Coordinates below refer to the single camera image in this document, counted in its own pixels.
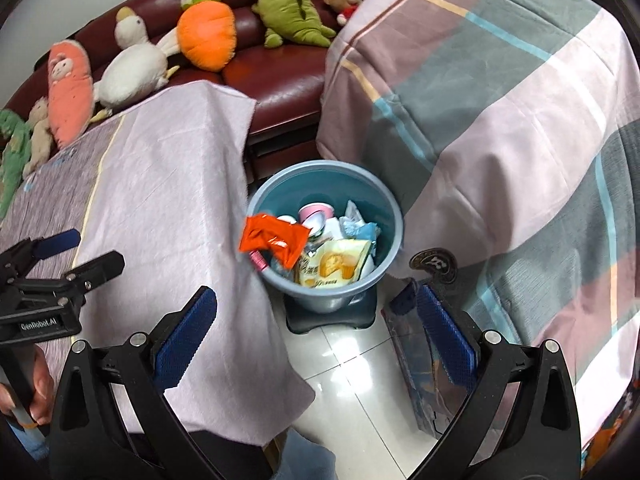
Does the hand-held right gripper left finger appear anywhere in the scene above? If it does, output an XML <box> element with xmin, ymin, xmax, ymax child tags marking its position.
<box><xmin>46</xmin><ymin>285</ymin><xmax>226</xmax><ymax>480</ymax></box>

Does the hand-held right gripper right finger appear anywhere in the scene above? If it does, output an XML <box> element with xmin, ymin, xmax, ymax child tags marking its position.
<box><xmin>410</xmin><ymin>282</ymin><xmax>582</xmax><ymax>480</ymax></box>

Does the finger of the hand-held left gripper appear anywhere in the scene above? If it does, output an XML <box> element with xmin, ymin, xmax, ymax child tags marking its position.
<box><xmin>65</xmin><ymin>251</ymin><xmax>126</xmax><ymax>288</ymax></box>
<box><xmin>0</xmin><ymin>228</ymin><xmax>82</xmax><ymax>273</ymax></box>

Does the orange snack wrapper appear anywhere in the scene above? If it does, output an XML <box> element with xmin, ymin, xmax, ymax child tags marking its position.
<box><xmin>238</xmin><ymin>214</ymin><xmax>310</xmax><ymax>268</ymax></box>

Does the yellow printed snack packet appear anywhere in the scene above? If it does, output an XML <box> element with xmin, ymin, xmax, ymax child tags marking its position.
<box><xmin>295</xmin><ymin>239</ymin><xmax>376</xmax><ymax>288</ymax></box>

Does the clear plastic wrapper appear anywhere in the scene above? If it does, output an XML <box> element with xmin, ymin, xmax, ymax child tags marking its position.
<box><xmin>340</xmin><ymin>200</ymin><xmax>382</xmax><ymax>251</ymax></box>

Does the pink paper cup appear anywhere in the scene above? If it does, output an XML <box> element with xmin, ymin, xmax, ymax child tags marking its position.
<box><xmin>299</xmin><ymin>203</ymin><xmax>331</xmax><ymax>233</ymax></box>

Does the blue plastic bin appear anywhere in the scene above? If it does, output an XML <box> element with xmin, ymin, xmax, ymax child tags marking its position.
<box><xmin>246</xmin><ymin>160</ymin><xmax>404</xmax><ymax>315</ymax></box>

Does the person's left hand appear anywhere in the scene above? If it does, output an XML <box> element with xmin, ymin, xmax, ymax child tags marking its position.
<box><xmin>0</xmin><ymin>347</ymin><xmax>55</xmax><ymax>428</ymax></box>

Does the long green dinosaur plush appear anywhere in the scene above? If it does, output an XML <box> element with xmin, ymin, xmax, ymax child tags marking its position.
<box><xmin>0</xmin><ymin>109</ymin><xmax>33</xmax><ymax>221</ymax></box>

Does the beige doll plush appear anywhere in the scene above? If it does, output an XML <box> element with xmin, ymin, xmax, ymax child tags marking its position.
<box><xmin>22</xmin><ymin>97</ymin><xmax>55</xmax><ymax>178</ymax></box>

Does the dark plastic stool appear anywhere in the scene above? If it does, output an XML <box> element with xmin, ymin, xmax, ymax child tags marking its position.
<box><xmin>286</xmin><ymin>285</ymin><xmax>377</xmax><ymax>333</ymax></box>

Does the pink carrot bunny plush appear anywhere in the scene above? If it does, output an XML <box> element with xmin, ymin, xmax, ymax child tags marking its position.
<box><xmin>47</xmin><ymin>42</ymin><xmax>96</xmax><ymax>150</ymax></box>

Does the person's leg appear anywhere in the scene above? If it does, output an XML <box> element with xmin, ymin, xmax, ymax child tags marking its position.
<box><xmin>277</xmin><ymin>430</ymin><xmax>337</xmax><ymax>480</ymax></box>

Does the white duck plush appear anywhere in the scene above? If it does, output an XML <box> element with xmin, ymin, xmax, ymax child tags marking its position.
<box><xmin>92</xmin><ymin>7</ymin><xmax>182</xmax><ymax>108</ymax></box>

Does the plaid blanket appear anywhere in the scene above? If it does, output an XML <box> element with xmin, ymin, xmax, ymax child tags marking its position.
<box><xmin>316</xmin><ymin>0</ymin><xmax>640</xmax><ymax>466</ymax></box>

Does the orange carrot bunny plush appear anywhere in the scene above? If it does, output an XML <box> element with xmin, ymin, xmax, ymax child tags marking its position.
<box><xmin>176</xmin><ymin>0</ymin><xmax>237</xmax><ymax>72</ymax></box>

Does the dark red leather sofa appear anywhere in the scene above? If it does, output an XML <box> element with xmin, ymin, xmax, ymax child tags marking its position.
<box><xmin>0</xmin><ymin>0</ymin><xmax>396</xmax><ymax>181</ymax></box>

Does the olive green dinosaur plush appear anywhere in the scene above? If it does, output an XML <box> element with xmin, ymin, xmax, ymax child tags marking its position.
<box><xmin>249</xmin><ymin>0</ymin><xmax>337</xmax><ymax>50</ymax></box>

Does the brown teddy bear plush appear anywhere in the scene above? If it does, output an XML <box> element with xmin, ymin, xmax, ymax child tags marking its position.
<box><xmin>322</xmin><ymin>0</ymin><xmax>363</xmax><ymax>27</ymax></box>

